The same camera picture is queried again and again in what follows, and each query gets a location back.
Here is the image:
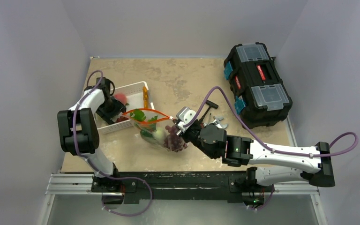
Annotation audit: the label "red grape bunch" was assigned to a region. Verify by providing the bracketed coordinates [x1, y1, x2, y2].
[117, 115, 188, 152]

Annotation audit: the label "aluminium frame rail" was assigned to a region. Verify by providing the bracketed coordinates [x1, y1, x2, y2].
[37, 128, 325, 225]

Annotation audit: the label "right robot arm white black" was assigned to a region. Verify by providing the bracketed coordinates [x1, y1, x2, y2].
[176, 121, 335, 191]

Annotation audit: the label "orange carrot with leaves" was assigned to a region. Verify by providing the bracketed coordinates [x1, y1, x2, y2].
[128, 108, 159, 131]

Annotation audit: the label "black toolbox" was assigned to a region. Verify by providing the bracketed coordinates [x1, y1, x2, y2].
[224, 42, 293, 128]

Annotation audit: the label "black rubber mallet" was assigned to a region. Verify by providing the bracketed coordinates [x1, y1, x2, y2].
[199, 100, 218, 124]

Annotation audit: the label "pink peach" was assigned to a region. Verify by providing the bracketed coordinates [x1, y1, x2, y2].
[114, 92, 128, 105]

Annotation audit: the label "white radish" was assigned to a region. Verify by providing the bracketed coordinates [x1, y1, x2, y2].
[152, 127, 167, 144]

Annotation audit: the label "adjustable wrench red handle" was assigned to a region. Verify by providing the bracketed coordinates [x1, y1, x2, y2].
[203, 116, 228, 129]

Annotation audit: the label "green cucumber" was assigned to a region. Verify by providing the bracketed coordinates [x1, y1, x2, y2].
[140, 129, 159, 145]

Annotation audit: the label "white perforated plastic basket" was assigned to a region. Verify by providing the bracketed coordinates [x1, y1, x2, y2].
[95, 81, 155, 135]

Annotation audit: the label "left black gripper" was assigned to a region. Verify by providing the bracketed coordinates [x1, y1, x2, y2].
[96, 97, 125, 125]

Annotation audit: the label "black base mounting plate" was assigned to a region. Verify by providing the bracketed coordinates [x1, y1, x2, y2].
[91, 169, 274, 206]

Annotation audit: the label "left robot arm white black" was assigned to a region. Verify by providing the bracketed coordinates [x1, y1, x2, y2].
[57, 77, 126, 192]

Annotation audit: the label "clear zip bag orange zipper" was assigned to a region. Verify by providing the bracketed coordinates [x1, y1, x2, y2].
[123, 108, 188, 152]

